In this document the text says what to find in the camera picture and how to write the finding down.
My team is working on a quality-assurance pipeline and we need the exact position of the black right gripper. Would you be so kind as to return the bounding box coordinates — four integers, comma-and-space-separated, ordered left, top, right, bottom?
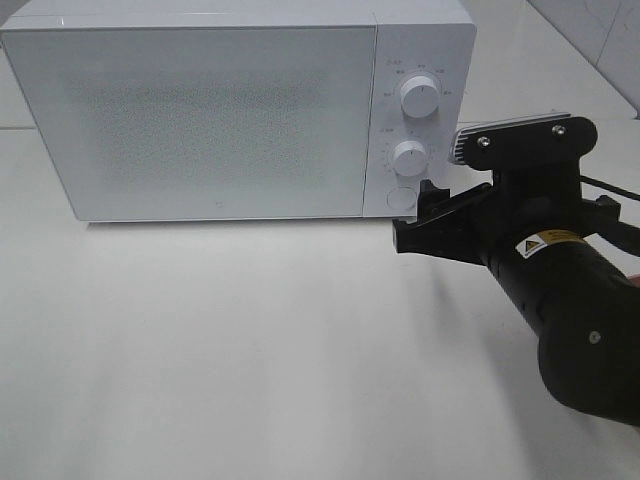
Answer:
392, 165, 630, 331

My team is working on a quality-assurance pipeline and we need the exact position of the round white door button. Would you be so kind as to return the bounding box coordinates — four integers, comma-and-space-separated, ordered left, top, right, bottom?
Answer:
386, 186, 417, 211

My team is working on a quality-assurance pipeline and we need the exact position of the white microwave door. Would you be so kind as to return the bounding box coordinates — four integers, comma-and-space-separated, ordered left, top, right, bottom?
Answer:
2, 27, 375, 222

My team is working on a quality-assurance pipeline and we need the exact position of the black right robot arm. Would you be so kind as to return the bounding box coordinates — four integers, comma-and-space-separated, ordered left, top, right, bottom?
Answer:
393, 172, 639, 426

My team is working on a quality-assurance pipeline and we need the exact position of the lower white timer knob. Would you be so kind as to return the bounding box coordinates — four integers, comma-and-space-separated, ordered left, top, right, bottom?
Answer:
391, 140, 429, 177

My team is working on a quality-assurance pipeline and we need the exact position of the upper white power knob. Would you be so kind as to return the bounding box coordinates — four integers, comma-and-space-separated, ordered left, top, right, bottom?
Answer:
400, 73, 440, 119

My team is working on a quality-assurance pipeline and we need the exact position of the white microwave oven body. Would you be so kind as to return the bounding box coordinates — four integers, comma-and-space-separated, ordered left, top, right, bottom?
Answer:
1, 1, 476, 218

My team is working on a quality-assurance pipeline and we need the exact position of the black camera cable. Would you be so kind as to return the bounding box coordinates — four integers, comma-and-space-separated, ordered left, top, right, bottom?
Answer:
579, 174, 640, 256

